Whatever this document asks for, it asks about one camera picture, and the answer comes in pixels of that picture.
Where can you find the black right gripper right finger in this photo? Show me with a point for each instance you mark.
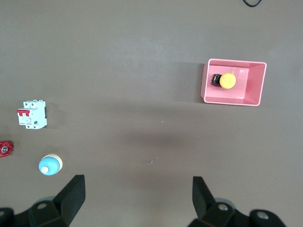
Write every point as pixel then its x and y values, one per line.
pixel 203 203

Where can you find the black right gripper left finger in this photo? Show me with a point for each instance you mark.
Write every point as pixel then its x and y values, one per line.
pixel 68 201

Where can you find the yellow push button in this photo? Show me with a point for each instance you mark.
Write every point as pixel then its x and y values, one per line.
pixel 227 81

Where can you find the blue dome call bell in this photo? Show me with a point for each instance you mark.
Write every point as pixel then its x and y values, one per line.
pixel 48 164

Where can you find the pink plastic bin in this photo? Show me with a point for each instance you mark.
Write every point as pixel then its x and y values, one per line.
pixel 255 80

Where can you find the white circuit breaker red switch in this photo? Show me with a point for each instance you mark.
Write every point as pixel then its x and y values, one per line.
pixel 35 116

